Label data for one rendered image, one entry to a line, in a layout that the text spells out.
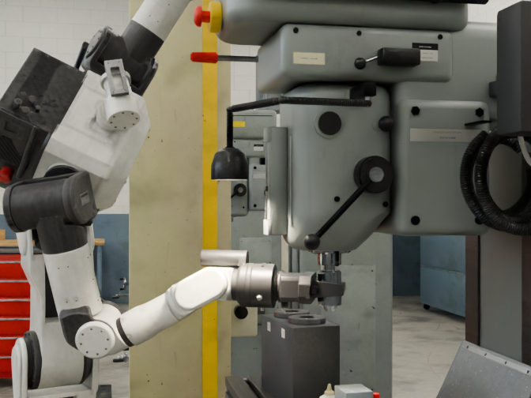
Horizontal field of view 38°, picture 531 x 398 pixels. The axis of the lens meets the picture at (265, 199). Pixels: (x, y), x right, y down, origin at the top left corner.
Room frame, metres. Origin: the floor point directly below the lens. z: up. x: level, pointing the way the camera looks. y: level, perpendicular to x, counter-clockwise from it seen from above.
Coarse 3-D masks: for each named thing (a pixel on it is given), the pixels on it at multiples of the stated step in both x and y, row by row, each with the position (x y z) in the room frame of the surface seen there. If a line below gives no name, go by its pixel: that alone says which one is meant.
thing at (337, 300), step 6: (318, 276) 1.52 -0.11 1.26; (324, 276) 1.51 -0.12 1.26; (330, 276) 1.51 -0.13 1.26; (336, 276) 1.51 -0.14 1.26; (330, 282) 1.51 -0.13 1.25; (336, 282) 1.51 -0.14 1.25; (318, 300) 1.52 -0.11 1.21; (324, 300) 1.51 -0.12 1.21; (330, 300) 1.51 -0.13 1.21; (336, 300) 1.51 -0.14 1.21
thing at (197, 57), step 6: (192, 54) 1.57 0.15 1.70; (198, 54) 1.57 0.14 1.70; (204, 54) 1.57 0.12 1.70; (210, 54) 1.57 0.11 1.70; (216, 54) 1.57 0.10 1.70; (192, 60) 1.57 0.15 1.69; (198, 60) 1.57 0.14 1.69; (204, 60) 1.57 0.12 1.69; (210, 60) 1.57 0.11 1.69; (216, 60) 1.57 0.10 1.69; (222, 60) 1.58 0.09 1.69; (228, 60) 1.59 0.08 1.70; (234, 60) 1.59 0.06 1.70; (240, 60) 1.59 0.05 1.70; (246, 60) 1.59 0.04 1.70; (252, 60) 1.60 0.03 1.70
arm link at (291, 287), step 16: (256, 272) 1.52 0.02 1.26; (272, 272) 1.52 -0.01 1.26; (288, 272) 1.57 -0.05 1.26; (304, 272) 1.55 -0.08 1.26; (256, 288) 1.51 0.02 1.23; (272, 288) 1.52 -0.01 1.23; (288, 288) 1.50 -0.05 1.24; (304, 288) 1.48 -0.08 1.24; (256, 304) 1.53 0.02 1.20; (272, 304) 1.52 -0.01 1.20
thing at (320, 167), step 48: (336, 96) 1.43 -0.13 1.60; (384, 96) 1.46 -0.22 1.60; (288, 144) 1.49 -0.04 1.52; (336, 144) 1.43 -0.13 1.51; (384, 144) 1.45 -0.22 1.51; (288, 192) 1.49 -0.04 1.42; (336, 192) 1.43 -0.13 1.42; (384, 192) 1.45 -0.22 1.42; (288, 240) 1.50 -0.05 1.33; (336, 240) 1.46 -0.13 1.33
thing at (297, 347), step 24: (288, 312) 1.92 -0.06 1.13; (264, 336) 1.95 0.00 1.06; (288, 336) 1.79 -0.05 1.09; (312, 336) 1.78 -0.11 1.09; (336, 336) 1.80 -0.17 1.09; (264, 360) 1.95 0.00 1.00; (288, 360) 1.79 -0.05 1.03; (312, 360) 1.78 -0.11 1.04; (336, 360) 1.80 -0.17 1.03; (264, 384) 1.95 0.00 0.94; (288, 384) 1.79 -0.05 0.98; (312, 384) 1.78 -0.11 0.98; (336, 384) 1.80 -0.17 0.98
